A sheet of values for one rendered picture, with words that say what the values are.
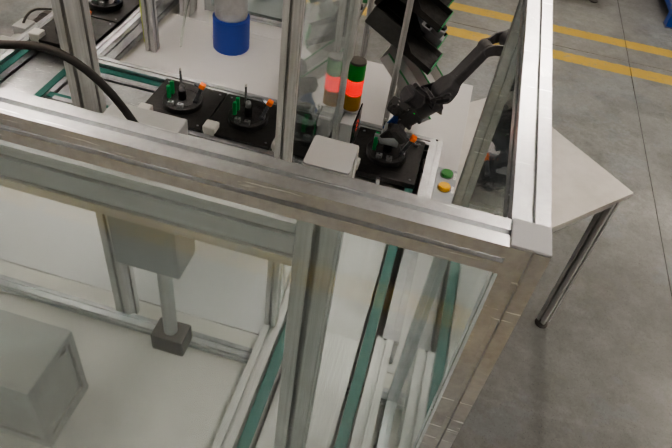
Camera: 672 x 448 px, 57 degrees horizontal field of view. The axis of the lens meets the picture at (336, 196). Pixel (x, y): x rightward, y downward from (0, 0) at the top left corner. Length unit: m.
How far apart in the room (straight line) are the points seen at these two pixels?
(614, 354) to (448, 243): 2.72
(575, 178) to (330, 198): 2.08
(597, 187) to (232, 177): 2.12
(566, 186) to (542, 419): 0.98
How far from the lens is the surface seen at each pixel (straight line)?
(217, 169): 0.48
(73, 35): 1.22
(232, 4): 2.68
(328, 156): 0.78
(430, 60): 2.25
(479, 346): 0.56
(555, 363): 3.02
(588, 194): 2.46
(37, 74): 2.63
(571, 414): 2.91
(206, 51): 2.81
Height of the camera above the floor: 2.31
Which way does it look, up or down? 43 degrees down
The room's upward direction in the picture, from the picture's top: 9 degrees clockwise
